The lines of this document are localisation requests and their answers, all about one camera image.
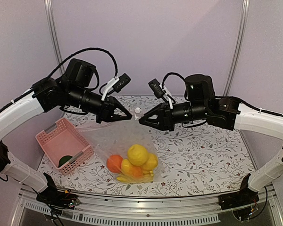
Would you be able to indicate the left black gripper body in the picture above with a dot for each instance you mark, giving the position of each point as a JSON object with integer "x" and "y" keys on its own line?
{"x": 107, "y": 106}

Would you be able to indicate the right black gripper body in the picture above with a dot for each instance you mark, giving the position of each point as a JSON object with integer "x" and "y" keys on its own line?
{"x": 168, "y": 122}

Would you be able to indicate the yellow lemon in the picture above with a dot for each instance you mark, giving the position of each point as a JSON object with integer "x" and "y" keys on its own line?
{"x": 137, "y": 154}

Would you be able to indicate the clear zip top bag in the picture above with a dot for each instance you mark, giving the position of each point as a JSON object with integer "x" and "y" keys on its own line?
{"x": 115, "y": 138}

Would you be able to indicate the yellow mango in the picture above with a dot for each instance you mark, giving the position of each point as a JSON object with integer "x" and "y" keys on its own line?
{"x": 130, "y": 170}
{"x": 151, "y": 163}

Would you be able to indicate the orange fruit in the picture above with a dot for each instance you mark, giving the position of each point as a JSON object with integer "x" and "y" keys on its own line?
{"x": 114, "y": 163}

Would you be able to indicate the yellow banana bunch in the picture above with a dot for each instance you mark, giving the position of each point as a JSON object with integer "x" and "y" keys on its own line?
{"x": 145, "y": 178}

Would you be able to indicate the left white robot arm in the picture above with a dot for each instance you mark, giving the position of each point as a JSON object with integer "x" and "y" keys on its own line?
{"x": 71, "y": 89}

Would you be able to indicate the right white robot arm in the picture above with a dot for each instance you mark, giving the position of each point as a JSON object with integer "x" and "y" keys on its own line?
{"x": 227, "y": 113}

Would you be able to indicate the pink plastic basket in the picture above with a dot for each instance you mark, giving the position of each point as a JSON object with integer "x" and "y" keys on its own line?
{"x": 63, "y": 140}

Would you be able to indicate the green avocado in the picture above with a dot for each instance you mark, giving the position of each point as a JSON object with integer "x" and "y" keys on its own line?
{"x": 64, "y": 160}

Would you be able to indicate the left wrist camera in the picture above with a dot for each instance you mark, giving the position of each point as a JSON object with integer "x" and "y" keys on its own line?
{"x": 116, "y": 84}

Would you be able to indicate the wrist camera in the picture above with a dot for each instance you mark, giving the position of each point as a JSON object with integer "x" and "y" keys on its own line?
{"x": 161, "y": 93}
{"x": 116, "y": 84}

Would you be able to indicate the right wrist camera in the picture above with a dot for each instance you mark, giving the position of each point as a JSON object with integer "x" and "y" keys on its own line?
{"x": 161, "y": 93}

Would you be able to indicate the front aluminium rail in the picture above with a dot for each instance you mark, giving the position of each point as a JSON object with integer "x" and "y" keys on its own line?
{"x": 109, "y": 210}

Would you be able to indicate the left aluminium frame post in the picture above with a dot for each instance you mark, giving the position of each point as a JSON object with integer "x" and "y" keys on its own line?
{"x": 52, "y": 29}

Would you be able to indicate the aluminium frame post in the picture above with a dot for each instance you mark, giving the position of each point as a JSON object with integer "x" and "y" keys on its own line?
{"x": 238, "y": 46}
{"x": 52, "y": 29}

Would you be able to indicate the right aluminium frame post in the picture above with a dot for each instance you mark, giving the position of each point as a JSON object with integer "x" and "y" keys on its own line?
{"x": 238, "y": 46}

